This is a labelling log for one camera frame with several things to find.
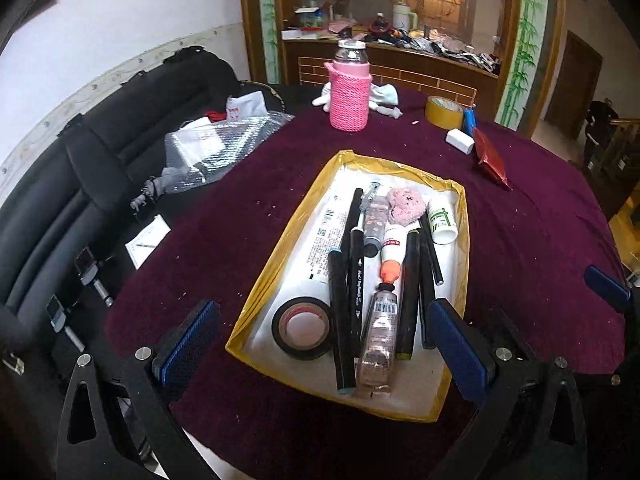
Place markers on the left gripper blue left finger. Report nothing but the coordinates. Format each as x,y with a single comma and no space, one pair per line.
180,355

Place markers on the black electrical tape roll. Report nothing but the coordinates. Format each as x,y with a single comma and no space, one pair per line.
301,328

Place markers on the pink fluffy plush toy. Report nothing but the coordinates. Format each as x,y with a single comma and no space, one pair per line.
406,205

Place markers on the black marker yellow cap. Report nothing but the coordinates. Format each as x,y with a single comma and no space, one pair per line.
410,295

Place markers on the silver hand cream tube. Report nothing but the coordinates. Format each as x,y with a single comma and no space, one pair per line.
375,209

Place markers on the black marker red cap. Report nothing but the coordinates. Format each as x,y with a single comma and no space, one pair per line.
352,219

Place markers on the thin black pen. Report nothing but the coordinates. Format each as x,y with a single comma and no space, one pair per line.
355,287

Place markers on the blue small box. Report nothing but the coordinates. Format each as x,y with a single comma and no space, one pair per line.
469,121

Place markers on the yellow packing tape roll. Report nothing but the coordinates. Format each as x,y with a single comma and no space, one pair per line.
443,113

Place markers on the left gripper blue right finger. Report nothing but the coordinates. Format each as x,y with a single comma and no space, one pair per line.
465,351

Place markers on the white pill bottle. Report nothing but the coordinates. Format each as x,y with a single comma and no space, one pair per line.
442,221

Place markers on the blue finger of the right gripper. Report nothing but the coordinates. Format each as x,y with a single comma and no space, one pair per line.
616,295

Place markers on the bottle in pink knit sleeve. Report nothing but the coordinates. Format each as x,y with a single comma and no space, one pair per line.
350,84

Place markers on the bubble wrap package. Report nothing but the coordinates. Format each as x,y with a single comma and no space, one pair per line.
202,152

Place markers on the white tray with yellow tape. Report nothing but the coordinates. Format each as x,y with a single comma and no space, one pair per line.
298,267

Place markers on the white tube orange cap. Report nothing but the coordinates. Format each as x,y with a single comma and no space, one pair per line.
392,253

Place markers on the silver foil sachet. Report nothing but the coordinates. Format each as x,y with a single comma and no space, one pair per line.
378,350

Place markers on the black marker blue cap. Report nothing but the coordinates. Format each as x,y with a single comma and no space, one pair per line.
341,325

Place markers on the white eraser block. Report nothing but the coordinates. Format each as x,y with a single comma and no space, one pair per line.
460,140

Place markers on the red foil packet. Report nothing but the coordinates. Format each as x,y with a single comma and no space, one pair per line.
489,161

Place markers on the wooden counter with clutter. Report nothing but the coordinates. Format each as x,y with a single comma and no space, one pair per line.
497,56

